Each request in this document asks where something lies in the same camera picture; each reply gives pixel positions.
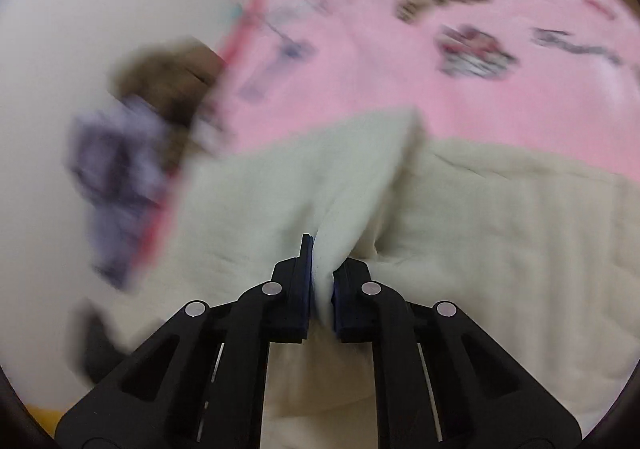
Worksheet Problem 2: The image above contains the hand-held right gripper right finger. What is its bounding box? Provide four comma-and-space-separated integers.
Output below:
332, 257, 584, 449

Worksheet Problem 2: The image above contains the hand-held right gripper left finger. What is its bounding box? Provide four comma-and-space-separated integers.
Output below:
54, 233, 316, 449

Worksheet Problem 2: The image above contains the cream quilted jacket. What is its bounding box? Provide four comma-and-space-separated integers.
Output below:
112, 108, 640, 449

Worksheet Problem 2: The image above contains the grey purple cloth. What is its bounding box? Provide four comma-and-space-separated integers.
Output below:
64, 96, 177, 291

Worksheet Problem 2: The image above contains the dark cloth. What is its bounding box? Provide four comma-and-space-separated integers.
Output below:
72, 303, 128, 382

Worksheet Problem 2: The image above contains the pink printed blanket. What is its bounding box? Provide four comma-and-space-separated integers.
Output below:
100, 0, 638, 290

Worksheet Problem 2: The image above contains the brown blurred object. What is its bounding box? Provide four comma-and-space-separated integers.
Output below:
111, 40, 227, 152

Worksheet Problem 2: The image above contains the yellow fleece blanket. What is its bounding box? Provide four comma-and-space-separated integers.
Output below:
22, 403, 68, 442

